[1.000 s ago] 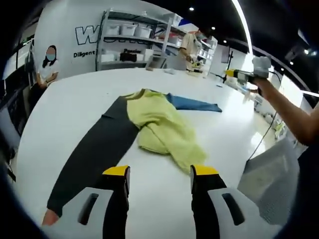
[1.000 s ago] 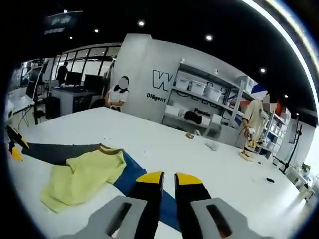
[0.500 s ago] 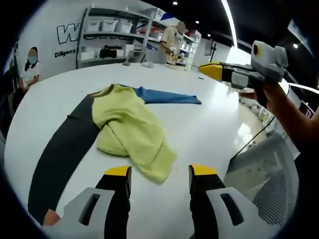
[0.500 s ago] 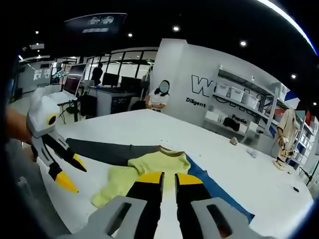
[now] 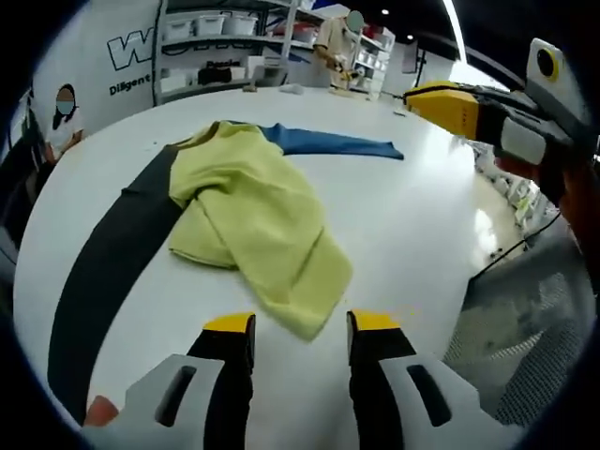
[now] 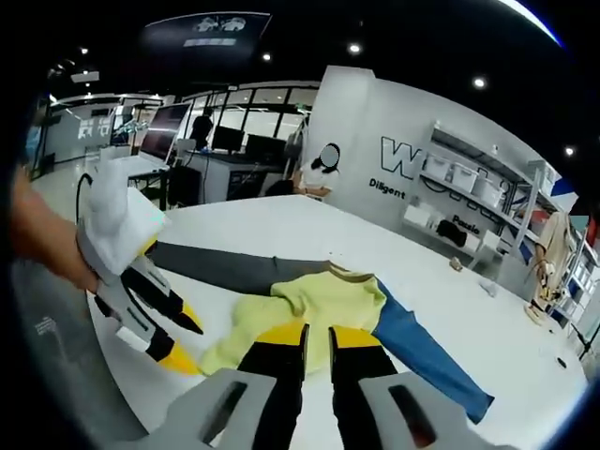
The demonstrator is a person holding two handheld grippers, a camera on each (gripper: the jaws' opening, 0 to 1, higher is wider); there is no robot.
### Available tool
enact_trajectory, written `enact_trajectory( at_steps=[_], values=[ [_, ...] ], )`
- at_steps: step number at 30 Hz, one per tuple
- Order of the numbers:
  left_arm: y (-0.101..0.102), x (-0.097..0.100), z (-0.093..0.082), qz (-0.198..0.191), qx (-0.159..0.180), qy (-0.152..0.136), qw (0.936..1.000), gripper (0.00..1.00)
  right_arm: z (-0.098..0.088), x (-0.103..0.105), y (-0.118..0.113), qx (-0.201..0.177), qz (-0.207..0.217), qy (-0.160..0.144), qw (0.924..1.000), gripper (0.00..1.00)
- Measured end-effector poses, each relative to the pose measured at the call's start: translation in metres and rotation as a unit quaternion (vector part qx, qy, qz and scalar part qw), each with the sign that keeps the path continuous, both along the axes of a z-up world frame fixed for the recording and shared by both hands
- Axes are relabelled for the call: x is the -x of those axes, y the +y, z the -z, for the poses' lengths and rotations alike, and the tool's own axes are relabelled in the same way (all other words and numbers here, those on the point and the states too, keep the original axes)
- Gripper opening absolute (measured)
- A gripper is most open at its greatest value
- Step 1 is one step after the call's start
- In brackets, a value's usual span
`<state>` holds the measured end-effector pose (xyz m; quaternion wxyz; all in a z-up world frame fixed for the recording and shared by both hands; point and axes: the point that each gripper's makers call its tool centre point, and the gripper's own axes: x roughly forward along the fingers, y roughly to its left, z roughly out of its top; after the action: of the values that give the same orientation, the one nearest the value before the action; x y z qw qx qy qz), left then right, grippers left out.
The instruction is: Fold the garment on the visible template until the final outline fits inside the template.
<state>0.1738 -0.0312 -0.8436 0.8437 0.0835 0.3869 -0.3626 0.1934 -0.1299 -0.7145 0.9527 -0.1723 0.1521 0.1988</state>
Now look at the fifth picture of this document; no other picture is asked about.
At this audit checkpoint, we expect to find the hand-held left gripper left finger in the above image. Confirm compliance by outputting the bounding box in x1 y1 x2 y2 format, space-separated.
82 311 258 450

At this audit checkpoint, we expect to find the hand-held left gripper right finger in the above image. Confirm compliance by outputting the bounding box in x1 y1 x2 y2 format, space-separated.
345 307 511 450

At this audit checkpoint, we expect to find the yellow blue grey garment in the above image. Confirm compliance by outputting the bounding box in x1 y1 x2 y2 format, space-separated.
46 119 405 426

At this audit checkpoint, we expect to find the person's right hand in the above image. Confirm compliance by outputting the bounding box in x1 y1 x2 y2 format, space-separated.
495 148 600 258

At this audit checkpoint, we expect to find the person's left hand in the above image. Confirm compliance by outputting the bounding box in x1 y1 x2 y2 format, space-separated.
83 395 121 428

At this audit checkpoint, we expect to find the white shelf rack with bins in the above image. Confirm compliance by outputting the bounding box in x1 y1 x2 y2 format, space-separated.
349 22 398 95

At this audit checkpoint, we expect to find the grey mesh office chair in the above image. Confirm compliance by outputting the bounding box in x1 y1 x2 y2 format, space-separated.
440 224 596 428

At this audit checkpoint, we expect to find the white storage bin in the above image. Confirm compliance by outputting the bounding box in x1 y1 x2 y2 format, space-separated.
166 16 196 41
223 13 259 36
194 13 226 37

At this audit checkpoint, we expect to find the black bag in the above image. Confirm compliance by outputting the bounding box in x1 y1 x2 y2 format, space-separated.
196 67 233 85

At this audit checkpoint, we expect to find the grey metal shelf rack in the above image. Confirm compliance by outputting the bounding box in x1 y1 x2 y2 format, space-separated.
152 0 301 107

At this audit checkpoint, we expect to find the black cable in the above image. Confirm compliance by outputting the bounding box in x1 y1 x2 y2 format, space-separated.
468 212 571 283

